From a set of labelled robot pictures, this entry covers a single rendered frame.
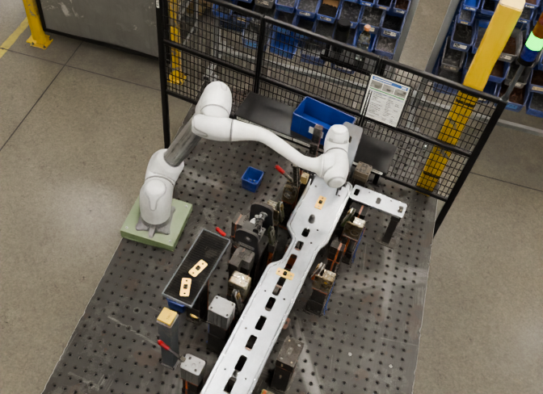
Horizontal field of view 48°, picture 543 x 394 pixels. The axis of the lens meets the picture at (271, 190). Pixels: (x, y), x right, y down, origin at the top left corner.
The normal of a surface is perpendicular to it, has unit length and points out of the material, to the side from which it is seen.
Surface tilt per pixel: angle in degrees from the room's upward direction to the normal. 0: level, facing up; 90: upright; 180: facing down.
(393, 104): 90
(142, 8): 95
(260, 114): 0
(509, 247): 0
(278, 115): 0
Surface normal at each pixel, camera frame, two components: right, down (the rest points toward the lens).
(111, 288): 0.10, -0.61
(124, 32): -0.26, 0.79
